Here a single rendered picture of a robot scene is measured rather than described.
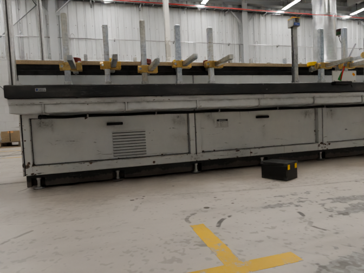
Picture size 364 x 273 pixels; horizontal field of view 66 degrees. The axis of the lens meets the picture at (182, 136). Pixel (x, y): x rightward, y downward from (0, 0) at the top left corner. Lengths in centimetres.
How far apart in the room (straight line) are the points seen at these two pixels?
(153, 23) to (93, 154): 795
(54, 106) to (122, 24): 783
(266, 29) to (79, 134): 983
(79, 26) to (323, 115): 795
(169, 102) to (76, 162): 81
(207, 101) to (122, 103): 63
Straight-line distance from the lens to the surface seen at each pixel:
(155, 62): 178
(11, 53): 206
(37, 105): 201
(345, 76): 284
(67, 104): 199
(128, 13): 981
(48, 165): 221
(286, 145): 275
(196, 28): 1018
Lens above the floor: 43
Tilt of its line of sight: 3 degrees down
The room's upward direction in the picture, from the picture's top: 3 degrees counter-clockwise
